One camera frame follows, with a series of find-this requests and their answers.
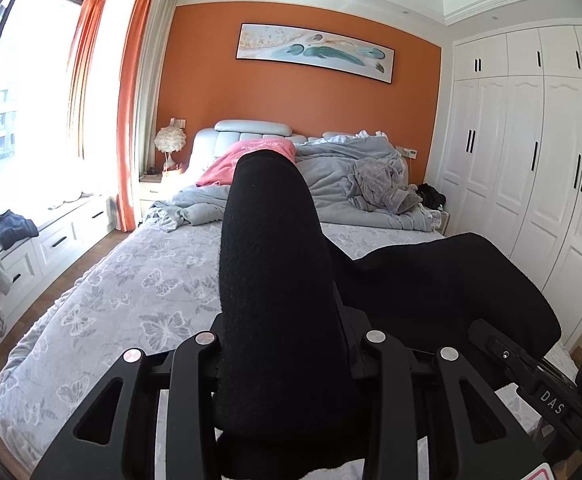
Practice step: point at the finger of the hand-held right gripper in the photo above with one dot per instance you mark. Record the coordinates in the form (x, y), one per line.
(511, 355)

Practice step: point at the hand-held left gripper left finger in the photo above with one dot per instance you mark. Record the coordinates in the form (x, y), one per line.
(196, 365)

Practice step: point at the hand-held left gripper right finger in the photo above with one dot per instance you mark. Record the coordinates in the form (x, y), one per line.
(386, 375)

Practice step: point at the black pants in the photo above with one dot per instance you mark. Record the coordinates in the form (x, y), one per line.
(271, 285)

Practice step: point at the bed with butterfly print sheet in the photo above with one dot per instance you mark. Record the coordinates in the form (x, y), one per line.
(121, 300)

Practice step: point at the wooden nightstand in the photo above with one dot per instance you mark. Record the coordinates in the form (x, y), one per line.
(445, 222)

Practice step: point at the black bag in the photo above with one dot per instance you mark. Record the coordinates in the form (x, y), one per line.
(431, 195)

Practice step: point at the white nightstand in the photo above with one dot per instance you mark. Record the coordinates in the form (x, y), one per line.
(153, 190)

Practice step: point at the white window seat cabinet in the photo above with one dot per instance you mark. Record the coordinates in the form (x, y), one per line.
(56, 245)

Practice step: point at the crumpled grey blanket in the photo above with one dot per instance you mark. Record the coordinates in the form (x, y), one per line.
(381, 185)

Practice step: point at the white wardrobe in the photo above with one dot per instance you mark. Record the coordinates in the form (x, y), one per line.
(521, 160)

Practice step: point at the pink blanket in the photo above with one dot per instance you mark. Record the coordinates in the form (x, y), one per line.
(221, 170)

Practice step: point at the grey duvet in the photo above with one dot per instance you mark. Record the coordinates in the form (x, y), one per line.
(331, 185)

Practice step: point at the dark blue clothes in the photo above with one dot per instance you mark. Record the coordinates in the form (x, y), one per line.
(16, 230)

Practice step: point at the white feather table lamp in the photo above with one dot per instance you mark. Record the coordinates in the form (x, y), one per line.
(170, 140)

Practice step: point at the light grey padded headboard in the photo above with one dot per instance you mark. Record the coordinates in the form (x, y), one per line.
(251, 130)

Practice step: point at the white sheer curtain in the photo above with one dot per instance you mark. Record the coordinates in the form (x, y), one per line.
(156, 85)

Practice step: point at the orange curtain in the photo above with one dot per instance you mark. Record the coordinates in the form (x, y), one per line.
(88, 60)
(136, 85)

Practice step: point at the large window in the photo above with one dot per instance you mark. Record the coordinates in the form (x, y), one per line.
(21, 110)

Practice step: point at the framed feather painting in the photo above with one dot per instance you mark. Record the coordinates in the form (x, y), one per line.
(316, 52)

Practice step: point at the white wall control panel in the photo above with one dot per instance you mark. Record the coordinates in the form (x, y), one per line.
(406, 151)

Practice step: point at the wall switch panel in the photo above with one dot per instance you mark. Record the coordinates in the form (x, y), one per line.
(177, 122)

